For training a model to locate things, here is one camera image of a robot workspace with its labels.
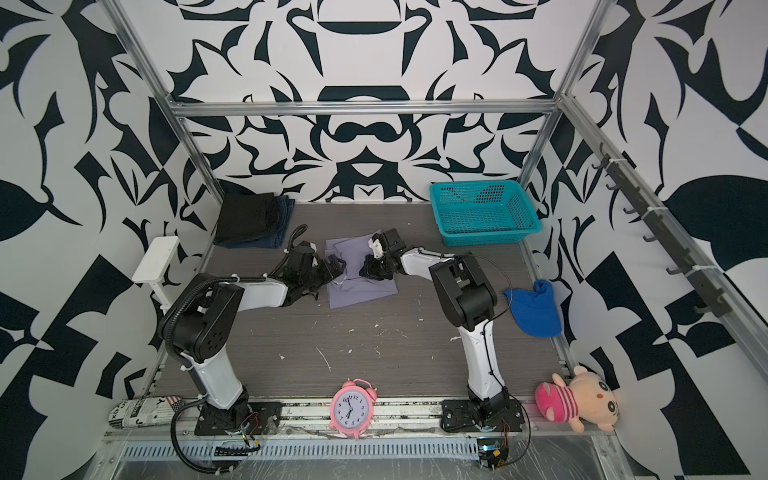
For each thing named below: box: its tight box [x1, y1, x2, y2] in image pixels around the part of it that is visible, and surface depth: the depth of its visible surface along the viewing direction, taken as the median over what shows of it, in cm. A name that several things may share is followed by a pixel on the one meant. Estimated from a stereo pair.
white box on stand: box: [132, 236, 180, 315], surface depth 78 cm
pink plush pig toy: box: [534, 366, 620, 434], surface depth 73 cm
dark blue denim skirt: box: [214, 194, 295, 249], surface depth 107 cm
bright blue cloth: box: [504, 280, 562, 338], surface depth 94 cm
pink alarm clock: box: [329, 378, 378, 439], surface depth 75 cm
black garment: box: [214, 192, 277, 243], surface depth 110 cm
